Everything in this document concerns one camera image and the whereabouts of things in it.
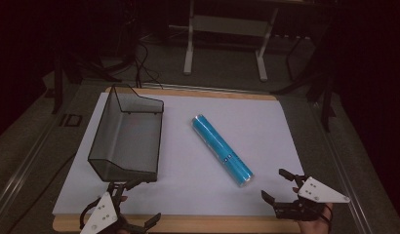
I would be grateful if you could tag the white metal stand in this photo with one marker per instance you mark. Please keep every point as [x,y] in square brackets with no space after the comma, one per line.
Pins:
[188,48]

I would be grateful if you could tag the person's right hand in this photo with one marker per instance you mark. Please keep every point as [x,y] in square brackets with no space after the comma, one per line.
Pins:
[315,226]

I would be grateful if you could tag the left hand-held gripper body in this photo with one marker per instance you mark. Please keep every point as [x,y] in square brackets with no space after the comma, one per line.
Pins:
[102,213]

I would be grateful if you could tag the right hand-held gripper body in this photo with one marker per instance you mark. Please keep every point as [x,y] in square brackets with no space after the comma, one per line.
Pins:
[318,194]

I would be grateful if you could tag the blue roll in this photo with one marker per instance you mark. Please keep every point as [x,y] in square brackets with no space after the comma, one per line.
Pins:
[220,149]

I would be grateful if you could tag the black metal stand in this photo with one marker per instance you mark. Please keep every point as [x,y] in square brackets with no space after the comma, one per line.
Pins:
[326,97]
[58,84]

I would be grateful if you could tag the white paper sheet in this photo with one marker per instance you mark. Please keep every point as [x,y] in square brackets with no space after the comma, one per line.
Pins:
[194,195]

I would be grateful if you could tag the black floor bracket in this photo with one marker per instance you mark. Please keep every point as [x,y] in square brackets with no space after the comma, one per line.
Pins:
[71,120]

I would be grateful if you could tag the metal floor rail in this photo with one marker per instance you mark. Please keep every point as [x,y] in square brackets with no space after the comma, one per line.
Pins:
[29,162]
[344,169]

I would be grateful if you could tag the wooden board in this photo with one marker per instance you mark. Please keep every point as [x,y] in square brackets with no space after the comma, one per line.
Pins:
[220,224]

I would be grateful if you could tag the person's left hand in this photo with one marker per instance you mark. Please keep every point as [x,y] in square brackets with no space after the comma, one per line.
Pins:
[123,198]

